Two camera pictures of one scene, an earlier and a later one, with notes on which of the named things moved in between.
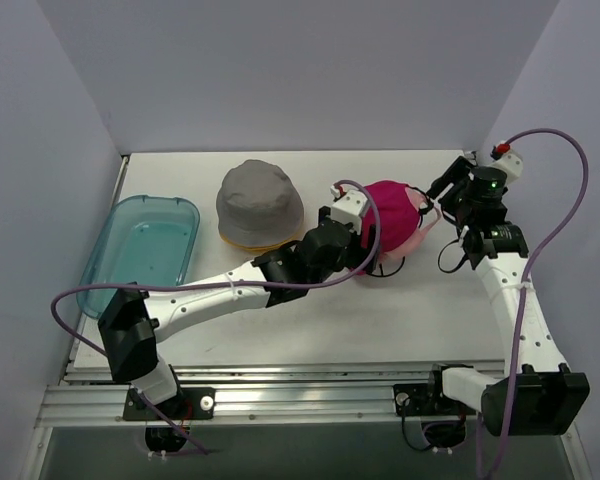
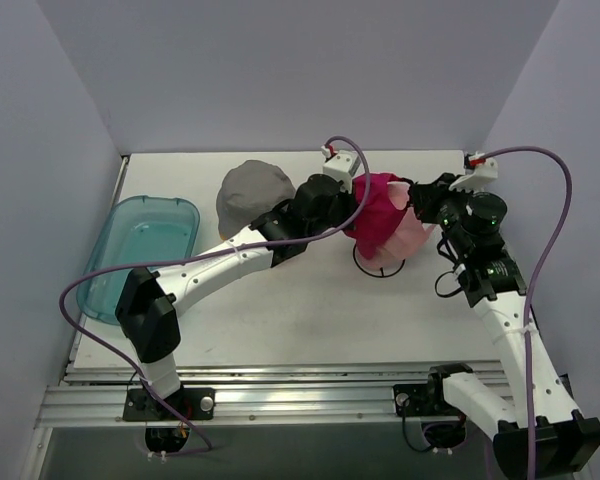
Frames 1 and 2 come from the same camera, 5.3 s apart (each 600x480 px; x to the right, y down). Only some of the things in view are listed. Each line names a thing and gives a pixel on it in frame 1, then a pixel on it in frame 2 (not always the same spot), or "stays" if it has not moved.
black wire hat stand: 390,274 stays
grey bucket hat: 258,205 stays
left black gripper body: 366,245 → 345,208
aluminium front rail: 269,393 stays
